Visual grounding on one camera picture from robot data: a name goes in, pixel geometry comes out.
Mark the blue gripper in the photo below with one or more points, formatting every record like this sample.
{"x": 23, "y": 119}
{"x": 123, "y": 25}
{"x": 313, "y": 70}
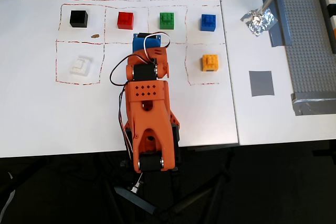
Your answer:
{"x": 140, "y": 43}

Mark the white brick block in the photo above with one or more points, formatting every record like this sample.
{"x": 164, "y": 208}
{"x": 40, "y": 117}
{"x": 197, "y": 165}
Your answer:
{"x": 80, "y": 66}

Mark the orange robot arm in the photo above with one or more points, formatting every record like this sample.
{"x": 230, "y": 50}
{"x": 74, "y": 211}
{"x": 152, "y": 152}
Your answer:
{"x": 147, "y": 119}

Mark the red brick block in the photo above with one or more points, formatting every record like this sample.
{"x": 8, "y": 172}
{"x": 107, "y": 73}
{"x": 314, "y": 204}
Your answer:
{"x": 125, "y": 20}

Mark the green brick block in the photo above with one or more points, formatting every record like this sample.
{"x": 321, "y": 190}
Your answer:
{"x": 167, "y": 21}

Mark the black brick block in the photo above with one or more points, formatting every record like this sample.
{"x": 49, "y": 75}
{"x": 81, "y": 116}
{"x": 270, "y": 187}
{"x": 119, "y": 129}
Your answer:
{"x": 78, "y": 19}

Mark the blue brick block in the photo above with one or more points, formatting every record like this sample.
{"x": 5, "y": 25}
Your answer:
{"x": 208, "y": 22}

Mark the yellow brick block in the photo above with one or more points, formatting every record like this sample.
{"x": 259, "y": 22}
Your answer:
{"x": 210, "y": 63}

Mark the grey square marker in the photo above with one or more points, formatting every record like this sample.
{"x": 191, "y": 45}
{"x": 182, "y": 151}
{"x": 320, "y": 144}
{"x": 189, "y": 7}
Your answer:
{"x": 261, "y": 83}

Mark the crumpled aluminium foil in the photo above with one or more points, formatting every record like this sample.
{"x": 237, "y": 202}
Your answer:
{"x": 258, "y": 23}

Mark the black tripod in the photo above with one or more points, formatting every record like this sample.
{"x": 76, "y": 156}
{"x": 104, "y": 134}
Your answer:
{"x": 194, "y": 199}

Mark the grey studded baseplate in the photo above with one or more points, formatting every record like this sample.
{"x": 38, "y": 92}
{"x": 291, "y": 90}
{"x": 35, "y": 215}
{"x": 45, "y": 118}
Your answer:
{"x": 304, "y": 37}

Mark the small white brick slab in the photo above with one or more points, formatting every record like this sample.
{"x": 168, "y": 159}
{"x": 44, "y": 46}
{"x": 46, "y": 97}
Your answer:
{"x": 333, "y": 22}

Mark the orange brick slab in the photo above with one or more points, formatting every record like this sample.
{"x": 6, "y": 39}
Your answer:
{"x": 335, "y": 33}

